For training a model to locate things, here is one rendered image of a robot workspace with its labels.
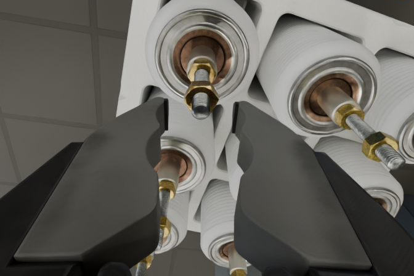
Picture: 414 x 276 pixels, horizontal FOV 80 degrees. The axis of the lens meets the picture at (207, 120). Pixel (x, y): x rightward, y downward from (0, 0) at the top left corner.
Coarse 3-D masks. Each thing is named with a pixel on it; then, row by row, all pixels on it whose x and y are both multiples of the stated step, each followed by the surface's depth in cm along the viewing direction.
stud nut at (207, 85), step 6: (192, 84) 13; (198, 84) 13; (204, 84) 13; (210, 84) 13; (192, 90) 13; (198, 90) 13; (204, 90) 13; (210, 90) 13; (186, 96) 13; (192, 96) 13; (210, 96) 13; (216, 96) 13; (186, 102) 14; (216, 102) 14
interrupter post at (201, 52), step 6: (198, 48) 19; (204, 48) 19; (210, 48) 20; (192, 54) 18; (198, 54) 17; (204, 54) 17; (210, 54) 18; (192, 60) 17; (210, 60) 17; (216, 66) 17; (216, 72) 18
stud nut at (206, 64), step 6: (198, 60) 17; (204, 60) 17; (192, 66) 17; (198, 66) 16; (204, 66) 16; (210, 66) 17; (192, 72) 17; (210, 72) 17; (192, 78) 17; (210, 78) 17
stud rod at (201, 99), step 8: (200, 72) 16; (200, 80) 15; (208, 80) 16; (200, 96) 13; (208, 96) 13; (192, 104) 13; (200, 104) 12; (208, 104) 13; (192, 112) 12; (200, 112) 12; (208, 112) 12
